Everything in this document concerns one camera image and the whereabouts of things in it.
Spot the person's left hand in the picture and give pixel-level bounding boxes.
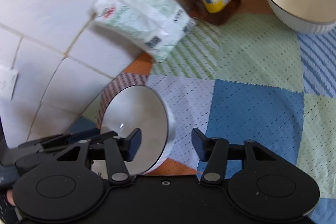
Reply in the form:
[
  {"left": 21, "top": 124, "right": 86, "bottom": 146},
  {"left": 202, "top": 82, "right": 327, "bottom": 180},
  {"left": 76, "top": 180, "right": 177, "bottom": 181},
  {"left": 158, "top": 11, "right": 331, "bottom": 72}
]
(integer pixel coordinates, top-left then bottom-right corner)
[{"left": 6, "top": 189, "right": 15, "bottom": 206}]

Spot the white wall socket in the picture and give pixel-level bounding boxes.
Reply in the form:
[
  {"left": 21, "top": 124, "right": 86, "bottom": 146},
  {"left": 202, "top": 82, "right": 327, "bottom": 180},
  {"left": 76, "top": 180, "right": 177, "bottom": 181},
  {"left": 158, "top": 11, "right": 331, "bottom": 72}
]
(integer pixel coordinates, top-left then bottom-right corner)
[{"left": 0, "top": 64, "right": 18, "bottom": 101}]

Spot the white salt bag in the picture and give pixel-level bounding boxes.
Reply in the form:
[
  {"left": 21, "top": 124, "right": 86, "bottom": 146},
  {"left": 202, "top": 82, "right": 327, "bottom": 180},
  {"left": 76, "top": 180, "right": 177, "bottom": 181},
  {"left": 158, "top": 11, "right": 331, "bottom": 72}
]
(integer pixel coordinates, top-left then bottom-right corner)
[{"left": 93, "top": 0, "right": 197, "bottom": 63}]

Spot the colourful patchwork table mat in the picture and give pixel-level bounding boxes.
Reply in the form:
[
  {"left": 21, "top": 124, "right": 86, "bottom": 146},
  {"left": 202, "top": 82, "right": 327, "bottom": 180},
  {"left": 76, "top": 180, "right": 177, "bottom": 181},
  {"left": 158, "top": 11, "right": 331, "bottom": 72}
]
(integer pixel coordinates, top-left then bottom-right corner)
[{"left": 70, "top": 0, "right": 335, "bottom": 223}]

